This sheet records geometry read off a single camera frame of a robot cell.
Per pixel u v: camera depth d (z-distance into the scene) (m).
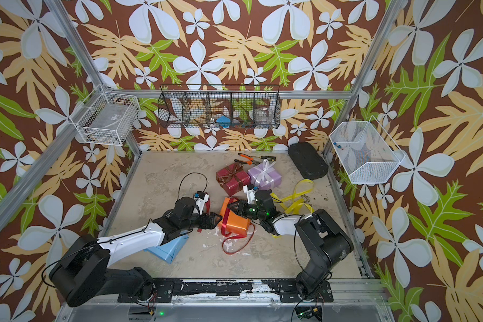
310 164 1.08
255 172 1.02
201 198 0.78
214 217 0.77
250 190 0.84
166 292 0.74
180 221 0.66
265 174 0.99
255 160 1.15
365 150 0.86
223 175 1.01
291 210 0.96
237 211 0.80
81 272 0.42
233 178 1.00
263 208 0.72
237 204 0.81
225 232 0.83
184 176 0.70
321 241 0.47
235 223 0.84
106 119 0.88
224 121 0.93
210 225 0.76
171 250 0.77
